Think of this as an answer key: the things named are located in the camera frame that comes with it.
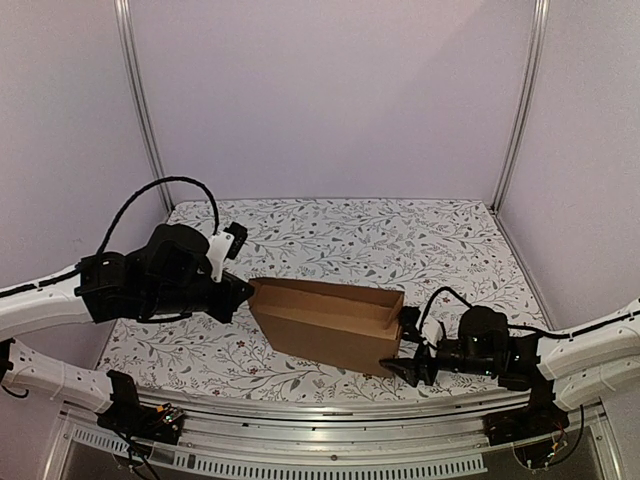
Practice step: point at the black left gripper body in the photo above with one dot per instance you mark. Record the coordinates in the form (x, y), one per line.
(180, 302)

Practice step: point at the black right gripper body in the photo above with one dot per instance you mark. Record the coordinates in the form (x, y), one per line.
(427, 364)

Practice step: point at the brown cardboard box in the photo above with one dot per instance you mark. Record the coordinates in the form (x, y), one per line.
(345, 326)

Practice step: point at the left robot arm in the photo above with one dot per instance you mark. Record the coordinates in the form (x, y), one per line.
(98, 290)

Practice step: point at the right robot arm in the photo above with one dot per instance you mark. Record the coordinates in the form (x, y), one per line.
(565, 368)

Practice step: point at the floral patterned table mat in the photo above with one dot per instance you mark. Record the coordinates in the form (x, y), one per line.
(440, 254)

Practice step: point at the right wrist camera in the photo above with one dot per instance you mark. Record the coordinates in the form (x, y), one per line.
(418, 330)

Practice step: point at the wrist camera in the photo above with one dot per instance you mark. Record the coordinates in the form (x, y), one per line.
(225, 246)
(418, 330)

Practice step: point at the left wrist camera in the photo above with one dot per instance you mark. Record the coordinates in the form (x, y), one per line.
(225, 246)

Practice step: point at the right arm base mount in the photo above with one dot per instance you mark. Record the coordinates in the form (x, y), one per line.
(540, 423)

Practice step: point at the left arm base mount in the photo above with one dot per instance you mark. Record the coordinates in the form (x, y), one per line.
(127, 416)

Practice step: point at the aluminium front rail frame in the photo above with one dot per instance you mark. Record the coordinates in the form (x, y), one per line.
(225, 438)

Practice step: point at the left aluminium corner post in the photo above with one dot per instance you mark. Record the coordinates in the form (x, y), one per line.
(126, 33)

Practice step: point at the aluminium corner post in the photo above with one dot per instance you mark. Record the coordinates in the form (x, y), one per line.
(531, 70)
(126, 33)

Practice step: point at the right aluminium corner post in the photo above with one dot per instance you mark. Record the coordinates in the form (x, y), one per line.
(531, 70)

